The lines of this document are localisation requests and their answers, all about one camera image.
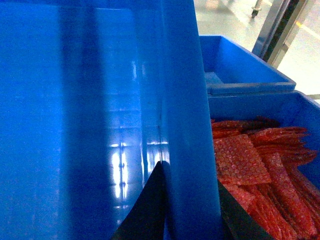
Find blue crate behind right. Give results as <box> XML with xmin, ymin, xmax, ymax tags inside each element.
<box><xmin>199</xmin><ymin>35</ymin><xmax>296</xmax><ymax>96</ymax></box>

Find blue crate with red sheets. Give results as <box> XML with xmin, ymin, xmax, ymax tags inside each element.
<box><xmin>207</xmin><ymin>90</ymin><xmax>320</xmax><ymax>240</ymax></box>

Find red bubble wrap sheets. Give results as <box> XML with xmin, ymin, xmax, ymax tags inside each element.
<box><xmin>211</xmin><ymin>117</ymin><xmax>320</xmax><ymax>240</ymax></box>

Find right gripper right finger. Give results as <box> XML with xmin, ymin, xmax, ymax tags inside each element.
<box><xmin>218</xmin><ymin>182</ymin><xmax>273</xmax><ymax>240</ymax></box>

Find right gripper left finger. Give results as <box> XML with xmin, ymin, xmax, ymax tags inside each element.
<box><xmin>110</xmin><ymin>161</ymin><xmax>167</xmax><ymax>240</ymax></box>

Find large blue plastic crate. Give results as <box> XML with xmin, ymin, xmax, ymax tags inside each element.
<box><xmin>0</xmin><ymin>0</ymin><xmax>224</xmax><ymax>240</ymax></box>

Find steel roller shelf rack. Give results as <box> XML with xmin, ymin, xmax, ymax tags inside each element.
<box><xmin>252</xmin><ymin>0</ymin><xmax>315</xmax><ymax>68</ymax></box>

